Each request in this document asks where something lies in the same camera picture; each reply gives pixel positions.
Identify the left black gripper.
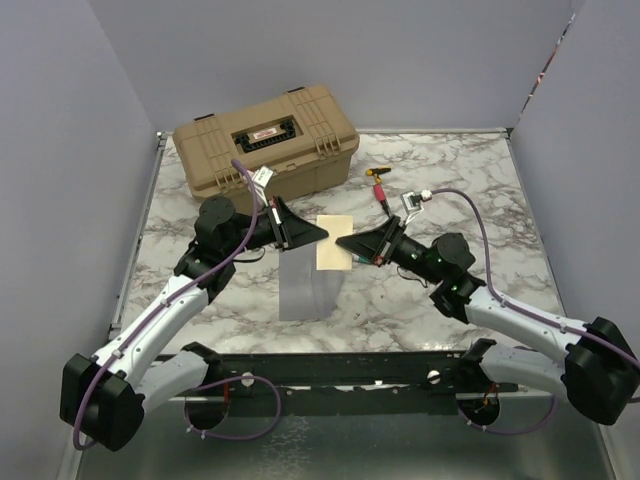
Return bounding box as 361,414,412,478
224,196,329,258

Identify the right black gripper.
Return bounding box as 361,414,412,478
337,214,444,285

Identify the cream letter card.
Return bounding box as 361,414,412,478
316,215,353,271

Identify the grey translucent envelope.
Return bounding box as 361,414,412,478
279,244,345,322

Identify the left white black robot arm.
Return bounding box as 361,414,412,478
60,196,329,451

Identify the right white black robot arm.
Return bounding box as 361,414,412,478
336,217,639,425

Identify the tan plastic toolbox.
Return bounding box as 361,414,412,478
172,85,360,214

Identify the red handled screwdriver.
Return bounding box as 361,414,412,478
373,183,393,217

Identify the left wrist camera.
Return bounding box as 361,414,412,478
251,166,274,206

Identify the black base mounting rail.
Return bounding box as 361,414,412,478
203,351,493,417

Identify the aluminium frame rail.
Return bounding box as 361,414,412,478
56,131,171,479

